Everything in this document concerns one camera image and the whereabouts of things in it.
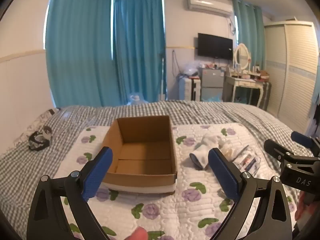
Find hanging wall cable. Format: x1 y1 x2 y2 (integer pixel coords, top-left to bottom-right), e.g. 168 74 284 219
172 50 181 76

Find clear water jug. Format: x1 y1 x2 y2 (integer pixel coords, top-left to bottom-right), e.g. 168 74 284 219
127 92 148 106

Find pale sock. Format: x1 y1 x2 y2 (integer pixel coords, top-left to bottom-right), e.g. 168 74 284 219
219 141 241 162

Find white and blue suitcase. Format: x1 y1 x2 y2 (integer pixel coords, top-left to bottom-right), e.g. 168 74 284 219
178 77 201 101

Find narrow teal curtain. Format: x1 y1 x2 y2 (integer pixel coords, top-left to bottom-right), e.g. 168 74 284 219
113 0 167 105

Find clear plastic packet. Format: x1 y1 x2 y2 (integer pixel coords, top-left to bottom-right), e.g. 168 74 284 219
232 144 262 178

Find oval white mirror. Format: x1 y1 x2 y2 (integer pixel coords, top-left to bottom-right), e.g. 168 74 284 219
233 43 251 72

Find white dressing table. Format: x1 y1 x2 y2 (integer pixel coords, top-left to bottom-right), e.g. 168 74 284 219
223 76 266 108

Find white sock with navy toe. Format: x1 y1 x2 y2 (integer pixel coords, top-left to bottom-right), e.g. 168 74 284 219
189 140 218 171

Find brown cardboard box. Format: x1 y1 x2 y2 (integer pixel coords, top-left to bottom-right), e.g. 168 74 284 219
101 115 178 195

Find white air conditioner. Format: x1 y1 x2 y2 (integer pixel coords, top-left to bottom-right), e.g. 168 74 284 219
186 0 233 18

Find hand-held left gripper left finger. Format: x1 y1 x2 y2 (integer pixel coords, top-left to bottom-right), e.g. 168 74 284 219
27 146 113 240

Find blue plastic bag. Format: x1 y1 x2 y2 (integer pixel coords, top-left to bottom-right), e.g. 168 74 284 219
201 94 223 103

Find white standing pole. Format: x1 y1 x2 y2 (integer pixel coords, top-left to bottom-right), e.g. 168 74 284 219
159 52 167 102

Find wide teal curtain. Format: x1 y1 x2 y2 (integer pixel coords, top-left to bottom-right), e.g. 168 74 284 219
45 0 115 107

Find cream slatted wardrobe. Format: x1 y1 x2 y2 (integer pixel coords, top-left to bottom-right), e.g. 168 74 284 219
263 21 320 133

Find grey mini fridge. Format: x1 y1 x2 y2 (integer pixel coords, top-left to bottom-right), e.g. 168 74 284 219
200 68 225 101

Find dark hanging garment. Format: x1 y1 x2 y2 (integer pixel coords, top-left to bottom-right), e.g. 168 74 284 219
308 102 320 136

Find crumpled white sock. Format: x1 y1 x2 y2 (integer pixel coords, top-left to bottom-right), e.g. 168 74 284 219
202 132 227 153

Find grey gingham bed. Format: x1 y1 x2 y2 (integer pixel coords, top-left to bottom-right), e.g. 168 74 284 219
0 100 320 240

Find grey floral pillow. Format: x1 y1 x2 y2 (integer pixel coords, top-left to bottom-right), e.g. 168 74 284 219
15 108 61 146

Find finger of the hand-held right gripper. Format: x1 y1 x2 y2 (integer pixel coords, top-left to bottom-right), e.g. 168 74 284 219
291 131 320 153
264 139 301 165

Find black and white fabric item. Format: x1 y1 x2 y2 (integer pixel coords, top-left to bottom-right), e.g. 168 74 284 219
28 126 52 152

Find assorted cosmetics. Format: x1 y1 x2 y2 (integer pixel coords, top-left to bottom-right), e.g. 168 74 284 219
226 66 270 82

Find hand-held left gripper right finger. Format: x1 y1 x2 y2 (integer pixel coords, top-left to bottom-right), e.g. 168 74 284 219
207 147 293 240

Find dark striped suitcase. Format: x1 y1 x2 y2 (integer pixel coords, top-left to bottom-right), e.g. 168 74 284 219
257 81 272 111

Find short teal curtain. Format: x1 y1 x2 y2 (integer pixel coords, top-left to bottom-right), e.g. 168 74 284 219
232 0 265 71

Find black wall television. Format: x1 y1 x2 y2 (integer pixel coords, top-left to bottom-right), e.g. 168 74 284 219
197 33 233 61

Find person's left hand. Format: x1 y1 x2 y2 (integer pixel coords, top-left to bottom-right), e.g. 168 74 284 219
124 226 148 240

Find floral quilted mat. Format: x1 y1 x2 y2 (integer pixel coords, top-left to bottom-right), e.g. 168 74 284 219
54 123 300 240

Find clear plastic bag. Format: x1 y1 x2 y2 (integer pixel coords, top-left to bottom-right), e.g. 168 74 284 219
183 60 204 77

